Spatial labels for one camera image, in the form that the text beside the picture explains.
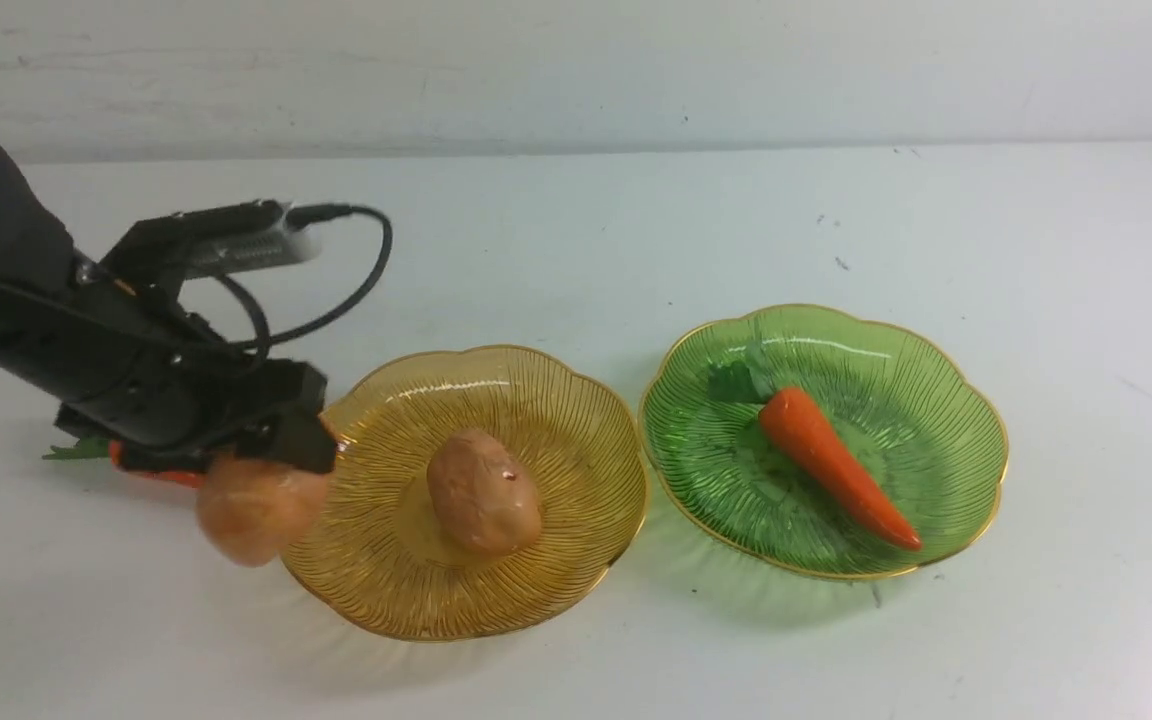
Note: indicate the brown toy potato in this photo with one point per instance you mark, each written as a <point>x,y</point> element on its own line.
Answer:
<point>250,510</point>
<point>483,497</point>

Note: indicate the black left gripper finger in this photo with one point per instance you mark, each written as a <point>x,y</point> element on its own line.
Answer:
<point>295,438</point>

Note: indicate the orange toy carrot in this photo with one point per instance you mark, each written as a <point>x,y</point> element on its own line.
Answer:
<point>797,426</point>
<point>186,473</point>

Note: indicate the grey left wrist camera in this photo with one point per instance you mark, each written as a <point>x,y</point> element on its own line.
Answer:
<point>166,252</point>

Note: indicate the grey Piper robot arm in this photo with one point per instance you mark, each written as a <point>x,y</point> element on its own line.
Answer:
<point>36,250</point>

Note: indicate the amber ribbed plastic plate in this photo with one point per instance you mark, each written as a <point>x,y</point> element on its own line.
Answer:
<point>377,555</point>

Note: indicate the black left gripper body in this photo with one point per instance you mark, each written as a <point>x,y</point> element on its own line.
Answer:
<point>133,365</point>

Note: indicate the green ribbed plastic plate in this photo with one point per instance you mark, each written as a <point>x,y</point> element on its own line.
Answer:
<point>933,442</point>

